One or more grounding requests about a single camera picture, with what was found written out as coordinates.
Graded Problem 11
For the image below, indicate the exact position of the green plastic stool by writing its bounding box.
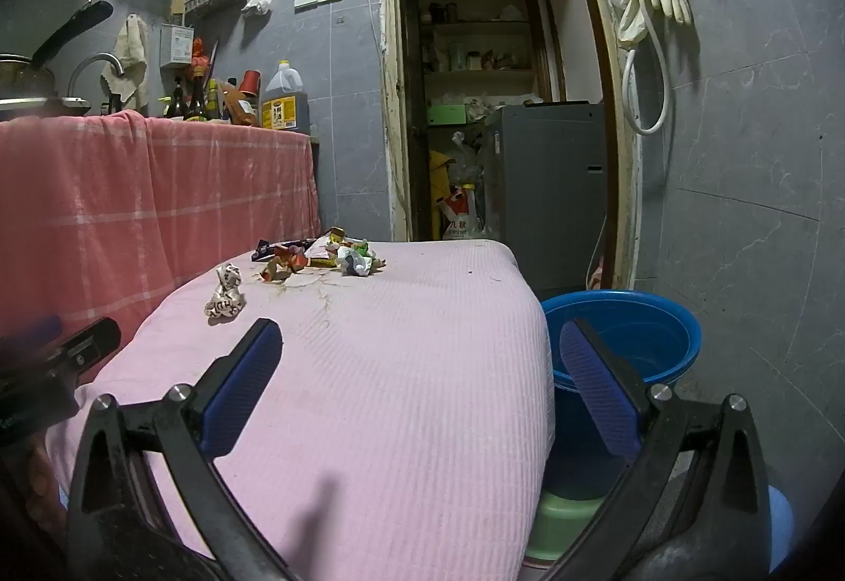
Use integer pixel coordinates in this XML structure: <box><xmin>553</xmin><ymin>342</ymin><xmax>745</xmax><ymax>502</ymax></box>
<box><xmin>524</xmin><ymin>475</ymin><xmax>622</xmax><ymax>564</ymax></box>

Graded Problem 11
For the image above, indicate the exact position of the wooden shelf unit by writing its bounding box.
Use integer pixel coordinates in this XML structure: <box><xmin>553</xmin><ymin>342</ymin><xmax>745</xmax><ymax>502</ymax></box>
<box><xmin>416</xmin><ymin>0</ymin><xmax>539</xmax><ymax>126</ymax></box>

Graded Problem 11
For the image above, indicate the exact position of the white appliance cable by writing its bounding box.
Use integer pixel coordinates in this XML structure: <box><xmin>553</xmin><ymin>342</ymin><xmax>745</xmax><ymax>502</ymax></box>
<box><xmin>586</xmin><ymin>210</ymin><xmax>609</xmax><ymax>292</ymax></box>

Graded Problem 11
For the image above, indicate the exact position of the worn door frame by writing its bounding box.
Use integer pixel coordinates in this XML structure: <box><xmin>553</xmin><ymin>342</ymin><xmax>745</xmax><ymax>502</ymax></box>
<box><xmin>378</xmin><ymin>0</ymin><xmax>644</xmax><ymax>292</ymax></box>

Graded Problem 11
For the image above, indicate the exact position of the white red sack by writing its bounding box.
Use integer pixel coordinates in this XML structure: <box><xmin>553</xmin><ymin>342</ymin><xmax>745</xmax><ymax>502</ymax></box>
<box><xmin>441</xmin><ymin>185</ymin><xmax>486</xmax><ymax>240</ymax></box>

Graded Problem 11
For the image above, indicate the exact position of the red checked cloth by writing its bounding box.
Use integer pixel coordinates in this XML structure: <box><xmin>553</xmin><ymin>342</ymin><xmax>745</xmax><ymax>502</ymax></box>
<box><xmin>0</xmin><ymin>109</ymin><xmax>322</xmax><ymax>384</ymax></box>

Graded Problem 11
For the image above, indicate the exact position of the beige towel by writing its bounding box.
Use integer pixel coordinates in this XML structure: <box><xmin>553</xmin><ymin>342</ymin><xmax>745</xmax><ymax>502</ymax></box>
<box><xmin>100</xmin><ymin>14</ymin><xmax>149</xmax><ymax>110</ymax></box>

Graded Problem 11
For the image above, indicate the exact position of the yellow bag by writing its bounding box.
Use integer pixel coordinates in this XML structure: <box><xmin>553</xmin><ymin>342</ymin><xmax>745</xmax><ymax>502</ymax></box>
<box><xmin>429</xmin><ymin>151</ymin><xmax>456</xmax><ymax>226</ymax></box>

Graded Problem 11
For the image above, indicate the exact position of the large oil jug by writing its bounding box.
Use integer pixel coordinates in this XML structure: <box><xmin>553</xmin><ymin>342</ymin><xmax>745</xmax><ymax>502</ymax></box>
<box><xmin>262</xmin><ymin>59</ymin><xmax>311</xmax><ymax>134</ymax></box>

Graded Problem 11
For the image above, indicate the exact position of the red orange wrapper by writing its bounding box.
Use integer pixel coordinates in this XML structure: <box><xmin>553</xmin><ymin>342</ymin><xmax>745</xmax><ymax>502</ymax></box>
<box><xmin>259</xmin><ymin>244</ymin><xmax>311</xmax><ymax>285</ymax></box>

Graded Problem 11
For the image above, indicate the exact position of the green white wrapper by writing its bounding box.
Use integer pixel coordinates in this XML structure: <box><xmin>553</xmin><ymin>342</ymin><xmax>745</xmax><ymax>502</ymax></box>
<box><xmin>333</xmin><ymin>241</ymin><xmax>387</xmax><ymax>278</ymax></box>

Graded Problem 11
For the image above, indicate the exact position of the striped white paper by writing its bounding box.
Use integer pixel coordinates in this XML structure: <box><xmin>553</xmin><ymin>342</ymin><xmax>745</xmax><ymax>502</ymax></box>
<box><xmin>203</xmin><ymin>263</ymin><xmax>245</xmax><ymax>324</ymax></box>

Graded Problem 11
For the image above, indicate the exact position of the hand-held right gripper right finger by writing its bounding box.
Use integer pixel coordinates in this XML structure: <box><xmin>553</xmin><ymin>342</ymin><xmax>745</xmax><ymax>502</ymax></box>
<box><xmin>544</xmin><ymin>318</ymin><xmax>770</xmax><ymax>581</ymax></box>

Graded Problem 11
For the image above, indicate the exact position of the dark glass bottle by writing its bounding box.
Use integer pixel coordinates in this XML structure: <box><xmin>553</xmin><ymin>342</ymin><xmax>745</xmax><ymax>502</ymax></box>
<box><xmin>186</xmin><ymin>69</ymin><xmax>209</xmax><ymax>121</ymax></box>
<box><xmin>165</xmin><ymin>76</ymin><xmax>189</xmax><ymax>120</ymax></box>

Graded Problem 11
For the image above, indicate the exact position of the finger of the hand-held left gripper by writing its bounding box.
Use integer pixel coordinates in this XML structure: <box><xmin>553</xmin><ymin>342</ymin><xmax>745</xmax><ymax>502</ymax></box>
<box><xmin>0</xmin><ymin>315</ymin><xmax>63</xmax><ymax>351</ymax></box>
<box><xmin>43</xmin><ymin>318</ymin><xmax>121</xmax><ymax>387</ymax></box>

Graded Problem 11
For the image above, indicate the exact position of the person's left hand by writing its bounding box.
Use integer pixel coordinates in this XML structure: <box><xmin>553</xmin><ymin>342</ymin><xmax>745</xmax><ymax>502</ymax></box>
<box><xmin>26</xmin><ymin>437</ymin><xmax>70</xmax><ymax>536</ymax></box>

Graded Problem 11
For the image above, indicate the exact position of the blue plastic basin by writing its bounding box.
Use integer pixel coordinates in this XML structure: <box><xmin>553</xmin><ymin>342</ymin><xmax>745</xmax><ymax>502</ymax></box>
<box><xmin>538</xmin><ymin>289</ymin><xmax>702</xmax><ymax>499</ymax></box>

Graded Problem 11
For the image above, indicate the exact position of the metal utensil holder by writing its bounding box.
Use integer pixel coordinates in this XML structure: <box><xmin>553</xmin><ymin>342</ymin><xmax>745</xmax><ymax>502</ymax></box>
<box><xmin>160</xmin><ymin>23</ymin><xmax>194</xmax><ymax>70</ymax></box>

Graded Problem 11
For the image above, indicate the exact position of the metal faucet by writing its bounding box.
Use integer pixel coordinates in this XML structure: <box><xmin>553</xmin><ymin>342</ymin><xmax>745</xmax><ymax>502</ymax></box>
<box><xmin>66</xmin><ymin>53</ymin><xmax>126</xmax><ymax>97</ymax></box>

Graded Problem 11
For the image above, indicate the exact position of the black wrapper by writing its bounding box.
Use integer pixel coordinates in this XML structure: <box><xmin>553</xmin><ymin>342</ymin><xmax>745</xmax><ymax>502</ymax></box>
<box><xmin>249</xmin><ymin>238</ymin><xmax>318</xmax><ymax>263</ymax></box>

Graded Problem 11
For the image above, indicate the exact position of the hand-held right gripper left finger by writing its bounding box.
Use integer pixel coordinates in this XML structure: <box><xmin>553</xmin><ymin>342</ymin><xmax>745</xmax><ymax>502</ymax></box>
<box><xmin>66</xmin><ymin>318</ymin><xmax>295</xmax><ymax>581</ymax></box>

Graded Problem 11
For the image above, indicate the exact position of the green box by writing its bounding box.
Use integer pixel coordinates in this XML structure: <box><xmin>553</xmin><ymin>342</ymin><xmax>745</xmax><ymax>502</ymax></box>
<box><xmin>428</xmin><ymin>102</ymin><xmax>471</xmax><ymax>126</ymax></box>

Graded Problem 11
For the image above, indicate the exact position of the pink ribbed blanket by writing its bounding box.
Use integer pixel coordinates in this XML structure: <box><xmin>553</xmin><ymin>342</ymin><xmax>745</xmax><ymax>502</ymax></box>
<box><xmin>43</xmin><ymin>238</ymin><xmax>556</xmax><ymax>581</ymax></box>

